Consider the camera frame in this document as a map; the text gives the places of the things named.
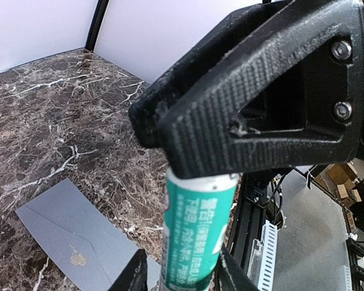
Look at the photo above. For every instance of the right black frame post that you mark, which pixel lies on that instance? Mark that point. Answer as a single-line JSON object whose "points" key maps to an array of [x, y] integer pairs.
{"points": [[96, 23]]}

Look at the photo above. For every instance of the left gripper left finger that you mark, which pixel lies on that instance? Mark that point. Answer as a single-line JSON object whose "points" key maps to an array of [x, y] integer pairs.
{"points": [[134, 275]]}

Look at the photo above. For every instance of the green white glue stick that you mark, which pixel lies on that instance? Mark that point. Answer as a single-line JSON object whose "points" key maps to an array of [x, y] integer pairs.
{"points": [[196, 216]]}

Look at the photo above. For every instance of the grey envelope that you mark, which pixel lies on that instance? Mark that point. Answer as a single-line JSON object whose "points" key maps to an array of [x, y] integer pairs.
{"points": [[79, 239]]}

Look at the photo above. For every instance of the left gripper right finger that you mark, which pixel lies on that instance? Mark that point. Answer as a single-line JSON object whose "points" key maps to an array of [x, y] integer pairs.
{"points": [[230, 276]]}

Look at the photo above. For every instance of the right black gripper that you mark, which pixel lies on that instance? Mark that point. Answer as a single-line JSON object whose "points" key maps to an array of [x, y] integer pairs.
{"points": [[290, 94]]}

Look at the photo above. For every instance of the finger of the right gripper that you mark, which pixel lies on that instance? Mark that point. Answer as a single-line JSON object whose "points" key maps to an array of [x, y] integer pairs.
{"points": [[156, 101]]}

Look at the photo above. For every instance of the white slotted cable duct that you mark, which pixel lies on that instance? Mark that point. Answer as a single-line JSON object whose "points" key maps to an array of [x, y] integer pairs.
{"points": [[262, 261]]}

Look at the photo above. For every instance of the black front rail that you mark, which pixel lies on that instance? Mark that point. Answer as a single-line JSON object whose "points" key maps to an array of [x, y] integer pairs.
{"points": [[260, 200]]}

